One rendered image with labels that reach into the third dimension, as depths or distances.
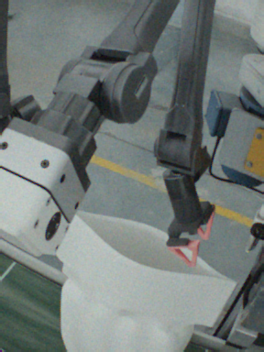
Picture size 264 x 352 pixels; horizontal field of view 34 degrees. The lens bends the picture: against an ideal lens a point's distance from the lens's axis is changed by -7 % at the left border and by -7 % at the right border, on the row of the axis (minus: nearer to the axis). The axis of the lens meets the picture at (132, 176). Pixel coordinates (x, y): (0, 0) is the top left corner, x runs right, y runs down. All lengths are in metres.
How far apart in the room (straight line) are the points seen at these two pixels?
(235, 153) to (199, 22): 0.42
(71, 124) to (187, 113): 0.36
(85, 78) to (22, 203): 0.18
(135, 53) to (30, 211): 0.25
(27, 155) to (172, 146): 0.42
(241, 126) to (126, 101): 0.57
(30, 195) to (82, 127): 0.11
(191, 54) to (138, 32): 0.23
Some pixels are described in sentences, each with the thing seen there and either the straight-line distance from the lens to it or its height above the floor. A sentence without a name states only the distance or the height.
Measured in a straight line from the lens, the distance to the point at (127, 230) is 1.14.
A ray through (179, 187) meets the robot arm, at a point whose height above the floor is 1.25.
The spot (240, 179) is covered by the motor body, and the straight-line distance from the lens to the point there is 1.20.
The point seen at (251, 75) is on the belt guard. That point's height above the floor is 1.41.
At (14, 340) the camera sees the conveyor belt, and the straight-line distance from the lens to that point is 1.62.
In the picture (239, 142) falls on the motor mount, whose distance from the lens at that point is 1.11.
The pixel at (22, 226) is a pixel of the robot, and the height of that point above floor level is 1.47.
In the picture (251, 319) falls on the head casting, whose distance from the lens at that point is 0.90.
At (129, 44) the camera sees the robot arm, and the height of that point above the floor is 1.57.
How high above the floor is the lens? 1.80
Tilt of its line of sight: 38 degrees down
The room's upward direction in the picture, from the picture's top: 11 degrees clockwise
